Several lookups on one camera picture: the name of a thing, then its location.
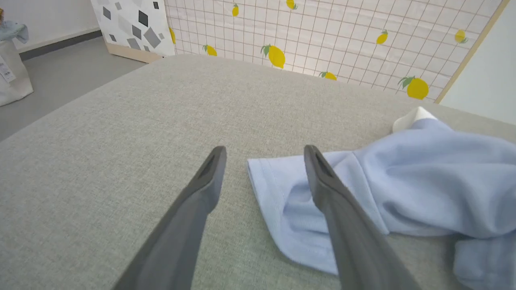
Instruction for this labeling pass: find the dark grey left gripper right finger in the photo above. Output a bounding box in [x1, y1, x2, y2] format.
[304, 145, 422, 290]

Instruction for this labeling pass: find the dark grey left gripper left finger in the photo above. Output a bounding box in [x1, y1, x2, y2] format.
[113, 145, 227, 290]

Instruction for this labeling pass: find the grey geometric print panel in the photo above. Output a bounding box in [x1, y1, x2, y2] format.
[89, 0, 176, 64]

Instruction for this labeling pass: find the white fabric bag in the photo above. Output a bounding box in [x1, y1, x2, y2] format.
[0, 39, 34, 107]

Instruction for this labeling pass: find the light blue white-collared garment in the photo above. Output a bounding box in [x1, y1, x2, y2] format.
[247, 107, 516, 290]

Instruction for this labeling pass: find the blue denim cloth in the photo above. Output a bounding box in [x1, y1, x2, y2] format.
[0, 20, 29, 44]

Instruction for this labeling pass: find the lemon print grid screen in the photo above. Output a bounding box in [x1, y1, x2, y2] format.
[163, 0, 510, 103]

